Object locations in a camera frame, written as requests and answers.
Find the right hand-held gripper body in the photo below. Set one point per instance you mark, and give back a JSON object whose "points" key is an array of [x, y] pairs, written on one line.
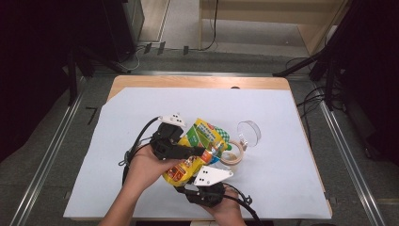
{"points": [[210, 175]]}

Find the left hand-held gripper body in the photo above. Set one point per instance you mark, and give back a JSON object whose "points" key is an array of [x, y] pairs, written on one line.
{"points": [[166, 144]]}

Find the yellow green sauce pouch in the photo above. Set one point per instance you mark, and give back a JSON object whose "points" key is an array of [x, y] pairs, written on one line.
{"points": [[200, 135]]}

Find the person's left hand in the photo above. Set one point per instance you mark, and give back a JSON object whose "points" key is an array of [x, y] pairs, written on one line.
{"points": [[146, 171]]}

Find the person's right hand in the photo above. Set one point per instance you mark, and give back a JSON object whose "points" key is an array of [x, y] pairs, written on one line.
{"points": [[227, 213]]}

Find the wooden table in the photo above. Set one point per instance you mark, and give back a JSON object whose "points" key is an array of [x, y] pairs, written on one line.
{"points": [[188, 81]]}

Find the black floor plug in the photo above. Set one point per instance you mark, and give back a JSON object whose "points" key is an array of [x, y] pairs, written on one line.
{"points": [[161, 48], [186, 50], [147, 48]]}

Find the black metal stand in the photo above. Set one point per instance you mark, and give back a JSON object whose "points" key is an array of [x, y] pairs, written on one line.
{"points": [[72, 78], [329, 56]]}

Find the dark cabinet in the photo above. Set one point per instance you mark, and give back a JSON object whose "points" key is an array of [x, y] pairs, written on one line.
{"points": [[125, 28]]}

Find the light wooden shelf unit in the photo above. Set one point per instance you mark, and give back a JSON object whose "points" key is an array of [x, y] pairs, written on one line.
{"points": [[269, 14]]}

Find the short metal floor rail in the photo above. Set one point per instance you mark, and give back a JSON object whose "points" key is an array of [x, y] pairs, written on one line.
{"points": [[188, 73]]}

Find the long metal floor rail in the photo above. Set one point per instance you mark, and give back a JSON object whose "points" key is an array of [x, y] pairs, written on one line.
{"points": [[47, 157], [348, 157]]}

